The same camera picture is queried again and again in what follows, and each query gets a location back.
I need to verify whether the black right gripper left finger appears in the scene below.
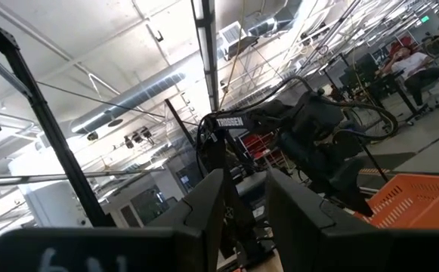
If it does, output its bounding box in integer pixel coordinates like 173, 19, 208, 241
0, 168, 226, 272

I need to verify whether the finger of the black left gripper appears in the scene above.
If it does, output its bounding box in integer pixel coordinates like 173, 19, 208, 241
309, 172, 369, 217
328, 162, 375, 217

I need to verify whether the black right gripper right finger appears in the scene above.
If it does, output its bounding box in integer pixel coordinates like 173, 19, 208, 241
267, 168, 439, 272

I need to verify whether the orange plastic slotted basket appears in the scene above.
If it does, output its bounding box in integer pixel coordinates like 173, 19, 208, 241
354, 173, 439, 230

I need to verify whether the red bin storage rack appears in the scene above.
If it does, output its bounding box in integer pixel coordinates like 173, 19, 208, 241
240, 131, 286, 169

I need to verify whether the black office desk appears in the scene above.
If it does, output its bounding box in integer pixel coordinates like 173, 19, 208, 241
338, 52, 422, 125

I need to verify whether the white ceiling air unit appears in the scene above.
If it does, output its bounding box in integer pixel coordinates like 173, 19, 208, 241
217, 20, 260, 61

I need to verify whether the black overhead LED light bar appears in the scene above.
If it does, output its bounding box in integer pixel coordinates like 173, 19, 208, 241
190, 0, 221, 113

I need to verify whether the silver round ventilation duct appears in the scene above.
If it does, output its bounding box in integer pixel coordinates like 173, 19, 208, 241
70, 71, 187, 135

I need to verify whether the black aluminium table frame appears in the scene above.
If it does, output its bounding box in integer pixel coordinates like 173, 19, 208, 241
0, 17, 116, 227

